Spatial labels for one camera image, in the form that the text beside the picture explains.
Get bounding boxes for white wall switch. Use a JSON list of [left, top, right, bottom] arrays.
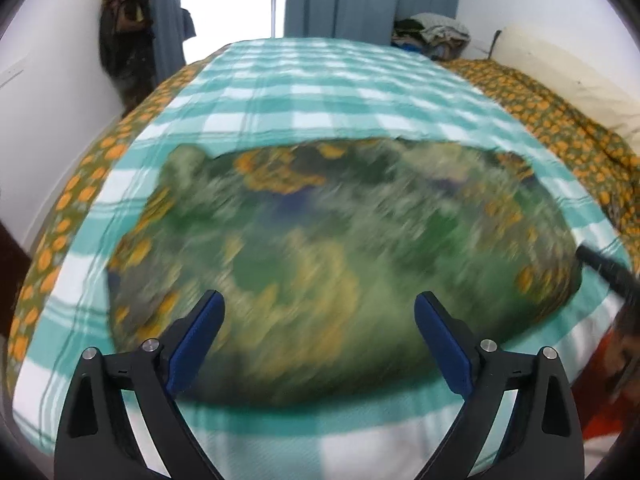
[[0, 62, 26, 92]]

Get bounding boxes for cream pillow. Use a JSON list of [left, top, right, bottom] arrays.
[[492, 25, 640, 136]]

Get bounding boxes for blue curtain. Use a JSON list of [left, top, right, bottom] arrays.
[[284, 0, 465, 48], [145, 0, 188, 86]]

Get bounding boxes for orange floral bed sheet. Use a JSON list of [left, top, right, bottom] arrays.
[[4, 45, 231, 386]]

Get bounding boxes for dark wooden cabinet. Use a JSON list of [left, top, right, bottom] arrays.
[[0, 220, 32, 338]]

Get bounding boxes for clothes hanging on wall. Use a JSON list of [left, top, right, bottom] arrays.
[[98, 0, 160, 116]]

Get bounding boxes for teal checkered blanket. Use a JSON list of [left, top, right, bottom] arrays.
[[11, 37, 632, 480]]

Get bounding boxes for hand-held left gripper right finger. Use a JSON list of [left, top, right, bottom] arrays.
[[414, 291, 585, 480]]

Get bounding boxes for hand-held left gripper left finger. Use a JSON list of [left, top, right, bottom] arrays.
[[53, 289, 226, 480]]

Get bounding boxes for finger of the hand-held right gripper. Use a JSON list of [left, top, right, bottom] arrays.
[[575, 244, 640, 308]]

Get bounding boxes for orange floral quilt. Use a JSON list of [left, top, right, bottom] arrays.
[[445, 57, 640, 256]]

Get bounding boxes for pile of clothes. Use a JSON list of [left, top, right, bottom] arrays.
[[391, 12, 472, 61]]

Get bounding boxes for green patterned padded jacket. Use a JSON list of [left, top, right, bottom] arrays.
[[106, 136, 583, 407]]

